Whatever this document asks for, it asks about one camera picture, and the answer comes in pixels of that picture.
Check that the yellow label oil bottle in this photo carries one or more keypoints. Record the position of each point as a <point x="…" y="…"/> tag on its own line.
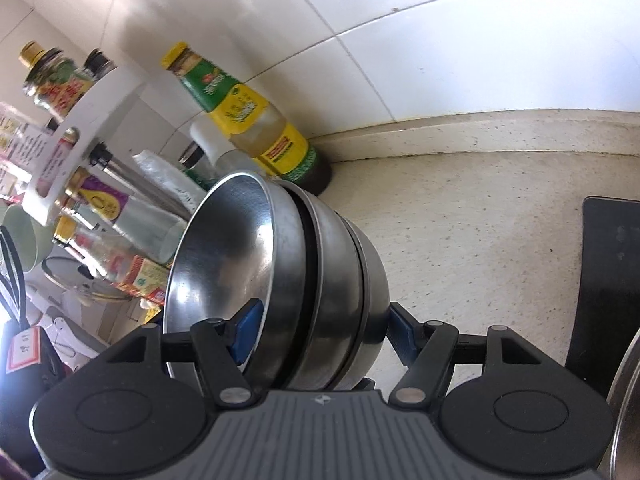
<point x="250" y="115"/>

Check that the pale green cup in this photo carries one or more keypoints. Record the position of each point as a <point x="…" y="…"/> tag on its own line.
<point x="22" y="240"/>

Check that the pink bottle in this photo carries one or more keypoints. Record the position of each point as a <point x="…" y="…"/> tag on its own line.
<point x="55" y="160"/>

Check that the white two-tier condiment rack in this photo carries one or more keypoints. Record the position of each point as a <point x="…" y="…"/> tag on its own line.
<point x="90" y="120"/>

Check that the red label tag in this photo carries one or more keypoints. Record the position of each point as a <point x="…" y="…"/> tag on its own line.
<point x="22" y="355"/>

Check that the clear plastic bottle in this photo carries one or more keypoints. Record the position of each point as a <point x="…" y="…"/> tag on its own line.
<point x="165" y="180"/>

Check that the stainless steel bowl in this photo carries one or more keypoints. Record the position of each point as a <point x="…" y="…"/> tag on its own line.
<point x="330" y="285"/>
<point x="372" y="285"/>
<point x="225" y="260"/>

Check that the yellow cap vinegar bottle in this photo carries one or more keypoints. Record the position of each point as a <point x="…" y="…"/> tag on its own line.
<point x="125" y="270"/>

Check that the glass pot lid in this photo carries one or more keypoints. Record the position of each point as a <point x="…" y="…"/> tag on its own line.
<point x="75" y="282"/>

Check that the gold cap red label bottle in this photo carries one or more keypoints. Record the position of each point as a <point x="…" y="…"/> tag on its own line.
<point x="50" y="90"/>

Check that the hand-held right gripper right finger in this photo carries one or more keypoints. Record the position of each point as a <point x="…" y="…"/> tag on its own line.
<point x="402" y="332"/>

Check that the printed paper packets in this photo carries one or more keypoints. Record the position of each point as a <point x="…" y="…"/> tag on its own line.
<point x="20" y="145"/>

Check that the black appliance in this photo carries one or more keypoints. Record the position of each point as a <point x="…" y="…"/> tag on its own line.
<point x="40" y="400"/>

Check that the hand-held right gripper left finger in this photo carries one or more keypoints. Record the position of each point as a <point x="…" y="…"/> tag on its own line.
<point x="247" y="330"/>

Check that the purple label bottle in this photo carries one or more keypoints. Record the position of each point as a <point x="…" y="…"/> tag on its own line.
<point x="115" y="205"/>

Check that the white plastic container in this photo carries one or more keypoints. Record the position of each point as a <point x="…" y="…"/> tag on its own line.
<point x="212" y="140"/>

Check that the black induction cooker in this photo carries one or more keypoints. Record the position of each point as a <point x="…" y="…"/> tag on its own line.
<point x="605" y="285"/>

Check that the black cap bottle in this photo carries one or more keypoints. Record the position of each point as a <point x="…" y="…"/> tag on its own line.
<point x="97" y="62"/>

